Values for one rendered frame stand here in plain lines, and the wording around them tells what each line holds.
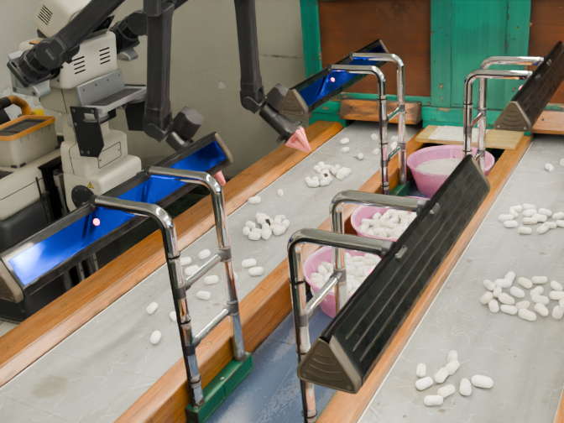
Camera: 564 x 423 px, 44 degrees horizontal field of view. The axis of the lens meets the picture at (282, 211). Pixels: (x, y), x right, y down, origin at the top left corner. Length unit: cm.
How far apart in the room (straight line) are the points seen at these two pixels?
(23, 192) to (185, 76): 172
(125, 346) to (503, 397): 76
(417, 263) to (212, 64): 295
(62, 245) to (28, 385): 39
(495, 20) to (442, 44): 19
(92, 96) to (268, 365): 111
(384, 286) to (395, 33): 171
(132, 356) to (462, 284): 74
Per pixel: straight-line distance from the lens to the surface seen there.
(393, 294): 95
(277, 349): 156
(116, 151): 241
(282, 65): 368
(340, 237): 101
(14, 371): 155
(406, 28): 254
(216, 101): 392
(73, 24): 200
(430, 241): 108
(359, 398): 127
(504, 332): 149
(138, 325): 160
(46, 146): 261
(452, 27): 249
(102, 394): 142
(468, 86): 191
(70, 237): 123
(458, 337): 147
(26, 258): 118
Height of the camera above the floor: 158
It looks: 24 degrees down
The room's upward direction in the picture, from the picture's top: 6 degrees counter-clockwise
